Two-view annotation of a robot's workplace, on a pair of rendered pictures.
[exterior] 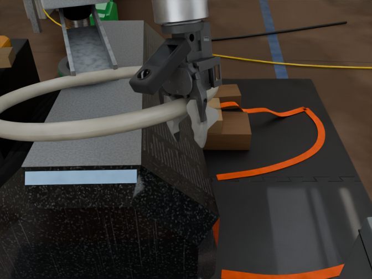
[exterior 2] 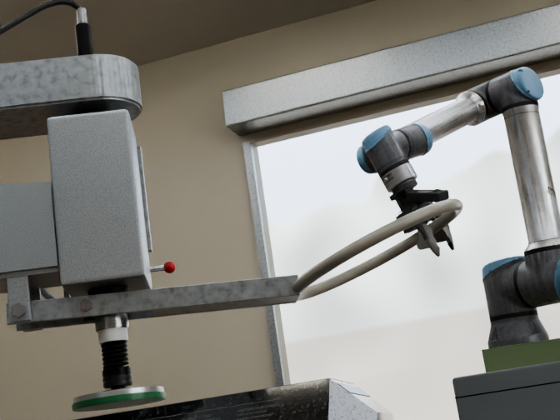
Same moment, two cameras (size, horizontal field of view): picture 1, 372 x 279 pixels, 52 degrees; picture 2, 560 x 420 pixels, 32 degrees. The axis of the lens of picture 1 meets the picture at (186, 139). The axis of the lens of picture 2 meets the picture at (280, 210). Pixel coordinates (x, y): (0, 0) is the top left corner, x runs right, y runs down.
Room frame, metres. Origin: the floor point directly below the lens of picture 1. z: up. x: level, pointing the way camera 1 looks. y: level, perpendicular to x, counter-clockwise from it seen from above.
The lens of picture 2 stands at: (0.38, 2.55, 0.69)
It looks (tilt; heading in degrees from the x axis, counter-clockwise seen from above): 14 degrees up; 283
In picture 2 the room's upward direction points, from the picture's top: 8 degrees counter-clockwise
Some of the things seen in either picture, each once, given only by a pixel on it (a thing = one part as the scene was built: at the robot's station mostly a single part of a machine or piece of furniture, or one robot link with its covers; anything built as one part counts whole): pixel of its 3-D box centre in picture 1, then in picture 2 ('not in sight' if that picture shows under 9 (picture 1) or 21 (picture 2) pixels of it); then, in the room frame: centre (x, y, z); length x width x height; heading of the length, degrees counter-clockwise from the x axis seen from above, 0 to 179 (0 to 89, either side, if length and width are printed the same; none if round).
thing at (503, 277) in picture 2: not in sight; (510, 286); (0.39, -0.62, 1.11); 0.17 x 0.15 x 0.18; 143
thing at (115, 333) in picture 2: not in sight; (112, 335); (1.32, 0.38, 1.03); 0.07 x 0.07 x 0.04
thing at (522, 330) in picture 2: not in sight; (516, 329); (0.40, -0.63, 0.98); 0.19 x 0.19 x 0.10
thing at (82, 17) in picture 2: not in sight; (84, 40); (1.32, 0.38, 1.80); 0.04 x 0.04 x 0.17
